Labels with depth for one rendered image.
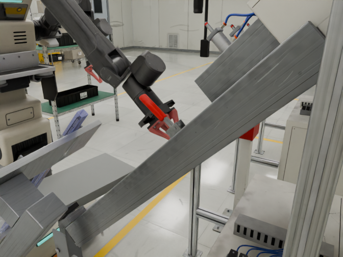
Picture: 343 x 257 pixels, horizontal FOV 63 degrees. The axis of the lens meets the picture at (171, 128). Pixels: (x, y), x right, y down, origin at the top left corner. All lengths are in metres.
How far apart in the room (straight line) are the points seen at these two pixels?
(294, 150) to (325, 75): 1.68
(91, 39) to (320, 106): 0.54
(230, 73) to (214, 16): 9.49
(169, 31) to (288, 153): 9.07
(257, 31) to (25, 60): 1.04
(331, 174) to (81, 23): 0.60
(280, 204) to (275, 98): 0.75
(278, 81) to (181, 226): 1.57
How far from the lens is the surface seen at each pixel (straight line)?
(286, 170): 2.06
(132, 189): 0.56
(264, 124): 2.72
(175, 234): 1.82
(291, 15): 0.38
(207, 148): 0.43
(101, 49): 0.71
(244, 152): 1.61
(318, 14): 0.38
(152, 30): 11.07
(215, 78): 0.44
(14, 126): 1.34
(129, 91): 0.72
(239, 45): 0.42
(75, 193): 1.17
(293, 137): 1.96
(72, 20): 0.74
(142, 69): 0.68
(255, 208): 1.04
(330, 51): 0.32
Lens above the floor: 1.24
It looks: 22 degrees down
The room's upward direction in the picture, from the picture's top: straight up
